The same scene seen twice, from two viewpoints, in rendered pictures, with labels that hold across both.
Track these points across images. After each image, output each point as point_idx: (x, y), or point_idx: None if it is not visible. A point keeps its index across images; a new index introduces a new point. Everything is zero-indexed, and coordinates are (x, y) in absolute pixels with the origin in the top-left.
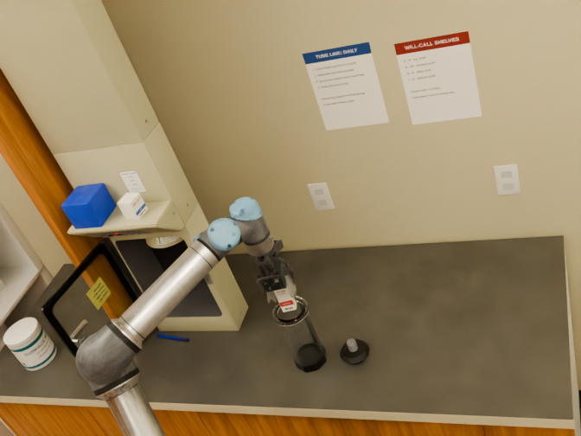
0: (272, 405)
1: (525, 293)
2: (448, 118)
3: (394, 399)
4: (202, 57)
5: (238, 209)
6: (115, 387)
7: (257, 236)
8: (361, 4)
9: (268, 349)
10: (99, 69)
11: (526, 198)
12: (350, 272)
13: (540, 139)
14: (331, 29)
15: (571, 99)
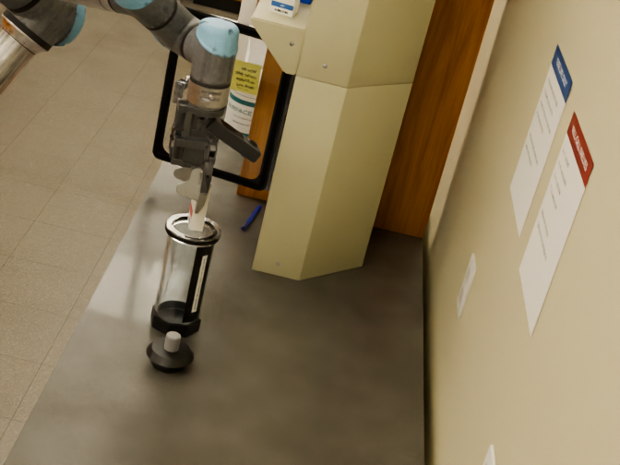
0: (101, 285)
1: None
2: (525, 300)
3: (70, 387)
4: None
5: (207, 19)
6: (5, 17)
7: (193, 68)
8: (598, 14)
9: (208, 290)
10: None
11: None
12: (360, 380)
13: (517, 463)
14: (577, 29)
15: (554, 430)
